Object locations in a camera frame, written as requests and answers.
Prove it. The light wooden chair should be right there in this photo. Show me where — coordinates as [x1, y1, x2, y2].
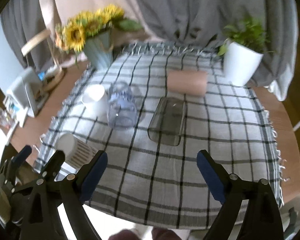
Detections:
[21, 29, 64, 93]

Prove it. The white striped cup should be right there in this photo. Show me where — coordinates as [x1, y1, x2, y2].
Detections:
[56, 133, 98, 170]

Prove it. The green potted plant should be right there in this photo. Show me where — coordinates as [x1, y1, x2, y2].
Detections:
[218, 16, 270, 56]

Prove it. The beige curtain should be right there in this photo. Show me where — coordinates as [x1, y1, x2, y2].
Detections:
[39, 0, 163, 46]

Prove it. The pale blue ribbed vase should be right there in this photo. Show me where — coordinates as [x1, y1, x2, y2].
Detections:
[83, 30, 113, 70]

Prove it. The clear bluish glass cup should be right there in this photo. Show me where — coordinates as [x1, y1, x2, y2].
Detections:
[107, 81, 137, 130]

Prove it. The checked grey white tablecloth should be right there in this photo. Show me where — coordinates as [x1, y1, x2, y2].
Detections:
[34, 43, 283, 229]

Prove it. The smoky grey glass cup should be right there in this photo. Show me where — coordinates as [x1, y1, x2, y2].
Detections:
[147, 97, 187, 146]

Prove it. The yellow sunflower bouquet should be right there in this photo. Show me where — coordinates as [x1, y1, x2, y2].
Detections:
[55, 4, 143, 54]

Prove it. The white appliance box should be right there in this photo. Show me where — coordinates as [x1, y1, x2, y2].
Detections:
[7, 67, 49, 118]

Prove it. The white ceramic mug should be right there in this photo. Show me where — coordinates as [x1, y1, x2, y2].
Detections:
[81, 84, 108, 116]

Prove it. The white plant pot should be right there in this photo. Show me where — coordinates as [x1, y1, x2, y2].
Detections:
[223, 41, 263, 87]

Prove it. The pink cylindrical cup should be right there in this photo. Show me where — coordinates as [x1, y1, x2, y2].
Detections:
[167, 70, 208, 96]

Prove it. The grey curtain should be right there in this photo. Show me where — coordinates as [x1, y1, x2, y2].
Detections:
[0, 0, 299, 101]

